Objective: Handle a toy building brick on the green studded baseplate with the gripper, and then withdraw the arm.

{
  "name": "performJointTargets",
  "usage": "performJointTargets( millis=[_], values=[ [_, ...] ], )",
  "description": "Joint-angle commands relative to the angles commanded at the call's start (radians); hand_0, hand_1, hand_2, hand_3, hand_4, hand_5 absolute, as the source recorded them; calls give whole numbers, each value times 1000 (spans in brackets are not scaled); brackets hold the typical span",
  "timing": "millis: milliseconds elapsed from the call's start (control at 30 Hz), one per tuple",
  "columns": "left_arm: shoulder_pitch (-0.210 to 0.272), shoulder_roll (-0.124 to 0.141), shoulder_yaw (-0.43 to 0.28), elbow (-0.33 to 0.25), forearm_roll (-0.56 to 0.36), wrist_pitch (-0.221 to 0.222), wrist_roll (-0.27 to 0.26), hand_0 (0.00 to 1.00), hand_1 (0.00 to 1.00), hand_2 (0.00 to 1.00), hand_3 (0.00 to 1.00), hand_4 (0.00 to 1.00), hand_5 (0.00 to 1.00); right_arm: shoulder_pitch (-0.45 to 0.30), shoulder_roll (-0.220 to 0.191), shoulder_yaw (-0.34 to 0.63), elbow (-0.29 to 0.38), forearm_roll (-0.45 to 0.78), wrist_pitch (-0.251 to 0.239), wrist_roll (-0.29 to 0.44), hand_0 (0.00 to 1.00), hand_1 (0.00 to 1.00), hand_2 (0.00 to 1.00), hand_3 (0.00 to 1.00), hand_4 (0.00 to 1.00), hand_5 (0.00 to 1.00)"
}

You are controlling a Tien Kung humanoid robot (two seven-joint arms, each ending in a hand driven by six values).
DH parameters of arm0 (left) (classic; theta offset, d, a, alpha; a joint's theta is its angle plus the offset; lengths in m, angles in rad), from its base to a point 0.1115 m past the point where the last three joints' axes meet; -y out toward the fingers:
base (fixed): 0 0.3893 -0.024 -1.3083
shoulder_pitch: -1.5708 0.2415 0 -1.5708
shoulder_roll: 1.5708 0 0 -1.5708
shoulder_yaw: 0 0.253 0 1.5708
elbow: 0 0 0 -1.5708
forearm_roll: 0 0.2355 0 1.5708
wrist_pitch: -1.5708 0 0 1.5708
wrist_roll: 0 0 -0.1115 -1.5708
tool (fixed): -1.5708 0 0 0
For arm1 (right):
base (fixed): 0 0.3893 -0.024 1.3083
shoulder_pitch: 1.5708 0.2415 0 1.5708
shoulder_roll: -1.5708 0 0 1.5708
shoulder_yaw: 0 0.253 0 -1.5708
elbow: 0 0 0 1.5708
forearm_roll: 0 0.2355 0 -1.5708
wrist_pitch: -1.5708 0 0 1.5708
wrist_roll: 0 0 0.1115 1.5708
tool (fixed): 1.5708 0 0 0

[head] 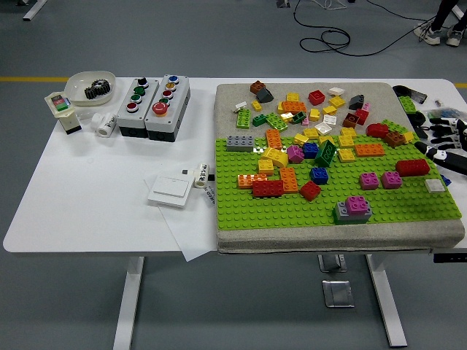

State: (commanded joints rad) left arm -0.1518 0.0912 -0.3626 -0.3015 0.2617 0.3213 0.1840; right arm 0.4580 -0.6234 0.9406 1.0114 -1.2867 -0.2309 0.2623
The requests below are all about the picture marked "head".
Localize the person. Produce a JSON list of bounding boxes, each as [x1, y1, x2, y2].
[[413, 0, 467, 47]]

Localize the orange toy brick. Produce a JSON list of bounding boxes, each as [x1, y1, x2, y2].
[[281, 101, 307, 114], [354, 143, 387, 158], [236, 173, 269, 190], [265, 128, 284, 151], [279, 167, 300, 194]]

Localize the black floor cable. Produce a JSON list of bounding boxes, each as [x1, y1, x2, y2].
[[293, 0, 439, 58]]

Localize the metal floor box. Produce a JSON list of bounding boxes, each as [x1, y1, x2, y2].
[[321, 279, 355, 309], [317, 254, 346, 273]]

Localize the black table control panel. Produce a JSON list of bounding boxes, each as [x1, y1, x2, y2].
[[433, 252, 467, 263]]

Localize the clear bag blue parts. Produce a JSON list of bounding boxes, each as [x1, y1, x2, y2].
[[427, 107, 461, 120]]

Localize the lime green toy brick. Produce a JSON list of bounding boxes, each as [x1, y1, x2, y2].
[[236, 109, 252, 130], [398, 95, 417, 114]]

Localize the white paper sheet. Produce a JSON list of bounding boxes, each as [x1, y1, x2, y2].
[[143, 174, 220, 263]]

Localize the white wall switch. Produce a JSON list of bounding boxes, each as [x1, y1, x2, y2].
[[147, 175, 193, 208]]

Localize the grey foam mat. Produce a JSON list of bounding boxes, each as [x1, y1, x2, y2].
[[212, 82, 467, 254]]

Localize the yellow curved toy brick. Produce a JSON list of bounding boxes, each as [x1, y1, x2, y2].
[[260, 147, 289, 168]]

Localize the white switch module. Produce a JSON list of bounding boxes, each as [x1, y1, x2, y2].
[[44, 90, 82, 135]]

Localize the grey four-button control box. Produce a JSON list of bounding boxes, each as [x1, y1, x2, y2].
[[115, 77, 161, 139]]

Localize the long red toy brick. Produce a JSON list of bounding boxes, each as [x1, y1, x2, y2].
[[395, 158, 431, 178], [252, 179, 285, 198]]

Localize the red curved toy brick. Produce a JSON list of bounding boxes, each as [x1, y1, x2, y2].
[[366, 123, 390, 140]]

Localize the long grey toy brick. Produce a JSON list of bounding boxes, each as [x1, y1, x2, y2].
[[225, 135, 255, 152]]

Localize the white table leg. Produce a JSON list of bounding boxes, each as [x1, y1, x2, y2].
[[112, 256, 146, 350], [365, 254, 409, 349]]

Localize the green studded baseplate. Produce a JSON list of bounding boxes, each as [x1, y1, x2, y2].
[[214, 135, 459, 231]]

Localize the white bowl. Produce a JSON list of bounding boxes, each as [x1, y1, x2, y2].
[[64, 70, 117, 107]]

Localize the white labelled tube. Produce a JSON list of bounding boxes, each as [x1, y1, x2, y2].
[[193, 162, 211, 190]]

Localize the white table foot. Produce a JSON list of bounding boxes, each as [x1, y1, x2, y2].
[[22, 0, 49, 21]]

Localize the white flat toy brick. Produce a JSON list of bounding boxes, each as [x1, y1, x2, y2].
[[424, 178, 447, 193]]

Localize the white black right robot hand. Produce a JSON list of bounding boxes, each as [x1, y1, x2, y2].
[[414, 116, 467, 176]]

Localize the white pipe fitting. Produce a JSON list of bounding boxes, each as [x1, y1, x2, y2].
[[90, 112, 118, 139]]

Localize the black gear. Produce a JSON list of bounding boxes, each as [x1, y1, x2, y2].
[[84, 79, 112, 99]]

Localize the grey emergency-stop control box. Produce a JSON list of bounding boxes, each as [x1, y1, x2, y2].
[[144, 74, 191, 141]]

